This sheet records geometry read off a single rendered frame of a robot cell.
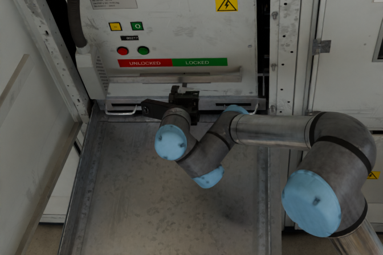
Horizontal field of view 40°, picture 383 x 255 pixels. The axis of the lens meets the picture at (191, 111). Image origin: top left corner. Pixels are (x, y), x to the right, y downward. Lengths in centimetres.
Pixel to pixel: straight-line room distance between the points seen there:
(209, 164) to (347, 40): 46
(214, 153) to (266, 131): 16
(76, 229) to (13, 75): 48
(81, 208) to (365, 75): 89
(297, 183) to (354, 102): 66
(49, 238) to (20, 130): 115
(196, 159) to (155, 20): 40
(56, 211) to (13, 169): 93
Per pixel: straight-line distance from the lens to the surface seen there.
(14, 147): 150
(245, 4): 136
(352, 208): 100
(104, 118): 176
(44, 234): 261
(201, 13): 139
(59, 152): 173
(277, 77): 151
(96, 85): 149
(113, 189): 161
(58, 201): 232
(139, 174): 162
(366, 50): 142
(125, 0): 139
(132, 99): 169
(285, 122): 116
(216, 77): 152
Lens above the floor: 223
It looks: 53 degrees down
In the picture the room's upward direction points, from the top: 11 degrees counter-clockwise
